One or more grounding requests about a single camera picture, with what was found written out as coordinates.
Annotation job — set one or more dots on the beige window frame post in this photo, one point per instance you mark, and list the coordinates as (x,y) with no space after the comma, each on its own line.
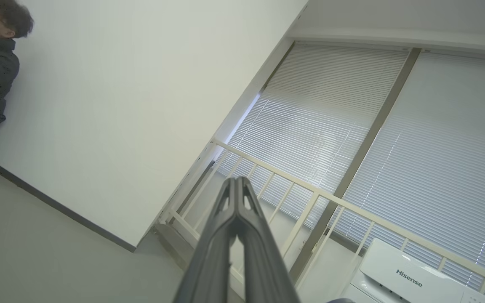
(377,126)

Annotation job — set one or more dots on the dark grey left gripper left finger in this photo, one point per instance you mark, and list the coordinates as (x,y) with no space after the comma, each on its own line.
(211,252)

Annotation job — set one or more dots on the white metal railing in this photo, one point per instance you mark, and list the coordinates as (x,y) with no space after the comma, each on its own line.
(301,187)

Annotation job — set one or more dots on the white window blind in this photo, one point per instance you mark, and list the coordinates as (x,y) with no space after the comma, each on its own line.
(318,118)
(444,147)

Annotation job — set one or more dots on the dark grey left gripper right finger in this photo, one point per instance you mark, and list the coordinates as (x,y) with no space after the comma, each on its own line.
(263,261)

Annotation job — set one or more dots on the white washing machine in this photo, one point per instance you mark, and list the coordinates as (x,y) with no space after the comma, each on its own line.
(394,273)

